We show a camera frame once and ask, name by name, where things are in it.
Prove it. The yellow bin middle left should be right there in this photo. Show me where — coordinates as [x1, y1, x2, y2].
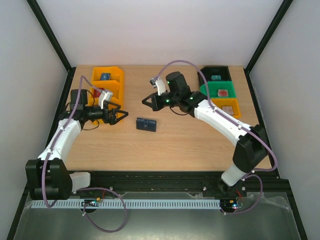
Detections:
[92, 80, 124, 102]

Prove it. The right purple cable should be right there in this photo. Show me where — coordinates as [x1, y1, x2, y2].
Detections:
[156, 59, 279, 216]

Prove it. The black bin right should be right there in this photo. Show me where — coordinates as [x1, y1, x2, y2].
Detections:
[200, 66, 232, 83]

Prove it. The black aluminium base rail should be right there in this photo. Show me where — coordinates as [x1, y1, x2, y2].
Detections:
[69, 170, 291, 198]

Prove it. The yellow bin far left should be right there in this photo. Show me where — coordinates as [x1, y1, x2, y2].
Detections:
[91, 66, 125, 83]

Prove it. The slotted grey cable duct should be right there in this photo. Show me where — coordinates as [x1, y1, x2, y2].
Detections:
[31, 198, 221, 210]

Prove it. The pale card in yellow bin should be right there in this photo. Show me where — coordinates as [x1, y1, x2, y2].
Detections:
[222, 106, 234, 115]

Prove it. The teal card in black bin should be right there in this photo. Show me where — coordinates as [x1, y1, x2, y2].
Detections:
[211, 75, 222, 81]

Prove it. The green bin right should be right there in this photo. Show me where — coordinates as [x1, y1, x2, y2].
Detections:
[207, 81, 237, 98]

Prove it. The black frame post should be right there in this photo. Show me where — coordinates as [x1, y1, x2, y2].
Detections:
[26, 0, 76, 73]
[244, 0, 295, 73]

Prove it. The red card in yellow bin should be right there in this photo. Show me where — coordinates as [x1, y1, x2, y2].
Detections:
[93, 90, 101, 98]

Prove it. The blue leather card holder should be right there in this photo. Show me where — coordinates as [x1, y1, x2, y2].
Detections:
[136, 117, 157, 132]

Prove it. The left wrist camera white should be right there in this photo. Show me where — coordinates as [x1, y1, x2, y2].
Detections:
[98, 89, 113, 109]

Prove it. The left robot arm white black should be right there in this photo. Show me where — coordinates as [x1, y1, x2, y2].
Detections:
[25, 89, 129, 201]

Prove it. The blue card in yellow bin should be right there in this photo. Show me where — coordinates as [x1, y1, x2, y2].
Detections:
[100, 72, 111, 81]

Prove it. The right black frame post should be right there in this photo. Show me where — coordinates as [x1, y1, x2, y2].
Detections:
[244, 0, 295, 73]

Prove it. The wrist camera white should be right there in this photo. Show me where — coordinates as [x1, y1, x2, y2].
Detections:
[149, 76, 167, 96]
[98, 89, 113, 109]

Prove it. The yellow bin right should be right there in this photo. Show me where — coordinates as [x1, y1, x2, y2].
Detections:
[211, 98, 242, 119]

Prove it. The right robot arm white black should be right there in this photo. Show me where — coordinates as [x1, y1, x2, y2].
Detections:
[142, 71, 267, 196]

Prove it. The yellow bin near left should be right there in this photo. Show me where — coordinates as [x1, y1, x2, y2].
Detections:
[85, 100, 129, 125]

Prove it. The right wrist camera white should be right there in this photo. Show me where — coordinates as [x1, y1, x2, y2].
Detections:
[149, 76, 167, 96]

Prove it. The left black frame post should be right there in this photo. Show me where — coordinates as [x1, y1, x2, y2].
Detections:
[26, 0, 76, 73]

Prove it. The yellow bin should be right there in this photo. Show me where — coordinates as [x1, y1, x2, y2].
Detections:
[91, 66, 125, 83]
[85, 100, 129, 125]
[211, 98, 242, 119]
[92, 80, 124, 102]

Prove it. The red card in green bin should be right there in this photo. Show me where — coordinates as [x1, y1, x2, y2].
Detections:
[217, 89, 229, 97]

